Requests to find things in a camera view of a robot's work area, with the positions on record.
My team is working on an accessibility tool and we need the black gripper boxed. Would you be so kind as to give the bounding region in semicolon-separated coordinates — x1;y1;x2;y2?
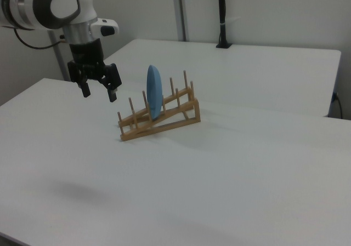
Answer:
67;38;122;103

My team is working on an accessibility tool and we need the blue plate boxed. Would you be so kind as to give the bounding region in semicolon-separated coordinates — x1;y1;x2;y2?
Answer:
146;64;165;121

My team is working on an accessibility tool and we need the wooden plate rack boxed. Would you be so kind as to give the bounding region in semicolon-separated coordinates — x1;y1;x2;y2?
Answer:
117;70;202;142

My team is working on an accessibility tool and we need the black pole with clamp base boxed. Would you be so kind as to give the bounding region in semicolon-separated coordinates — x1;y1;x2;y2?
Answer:
216;0;233;49

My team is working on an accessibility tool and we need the grey metal wall post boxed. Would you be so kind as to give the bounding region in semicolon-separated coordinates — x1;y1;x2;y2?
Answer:
172;0;190;42
48;31;70;82

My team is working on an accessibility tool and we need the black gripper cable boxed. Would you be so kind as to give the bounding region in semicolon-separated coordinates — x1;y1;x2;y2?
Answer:
13;27;66;50

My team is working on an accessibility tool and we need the thin black table cable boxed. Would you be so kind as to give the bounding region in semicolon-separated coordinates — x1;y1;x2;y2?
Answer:
335;92;344;119

